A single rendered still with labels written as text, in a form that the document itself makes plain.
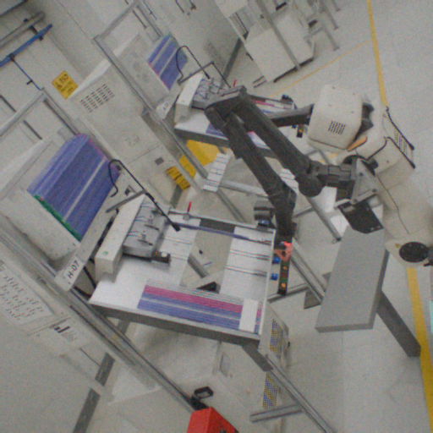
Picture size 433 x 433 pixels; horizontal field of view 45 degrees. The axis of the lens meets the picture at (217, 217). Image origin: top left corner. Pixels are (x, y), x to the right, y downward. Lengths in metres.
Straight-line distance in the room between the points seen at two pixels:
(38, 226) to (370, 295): 1.33
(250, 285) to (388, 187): 0.79
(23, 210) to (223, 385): 1.13
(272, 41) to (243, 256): 4.57
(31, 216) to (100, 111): 1.39
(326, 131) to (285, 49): 5.02
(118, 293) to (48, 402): 1.72
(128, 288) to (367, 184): 1.11
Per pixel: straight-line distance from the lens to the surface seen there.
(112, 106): 3.37
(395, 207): 1.98
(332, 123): 1.74
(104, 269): 2.34
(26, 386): 3.78
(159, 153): 3.43
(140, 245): 2.39
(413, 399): 2.61
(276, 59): 6.83
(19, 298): 2.35
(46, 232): 2.19
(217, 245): 3.78
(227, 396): 2.50
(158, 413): 2.74
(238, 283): 2.35
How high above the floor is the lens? 2.04
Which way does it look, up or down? 25 degrees down
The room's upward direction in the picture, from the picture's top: 39 degrees counter-clockwise
